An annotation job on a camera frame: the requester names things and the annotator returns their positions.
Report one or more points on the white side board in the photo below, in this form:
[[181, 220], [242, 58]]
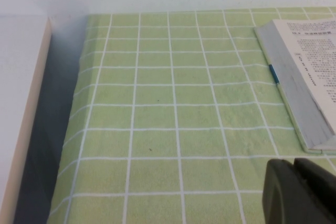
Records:
[[18, 90]]

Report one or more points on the green checked tablecloth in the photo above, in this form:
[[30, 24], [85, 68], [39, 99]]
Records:
[[170, 129]]

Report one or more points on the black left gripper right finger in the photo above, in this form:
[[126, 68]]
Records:
[[317, 182]]

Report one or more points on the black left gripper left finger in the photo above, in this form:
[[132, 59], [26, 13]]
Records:
[[283, 197]]

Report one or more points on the technical book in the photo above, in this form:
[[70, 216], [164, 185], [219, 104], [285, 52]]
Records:
[[302, 77]]

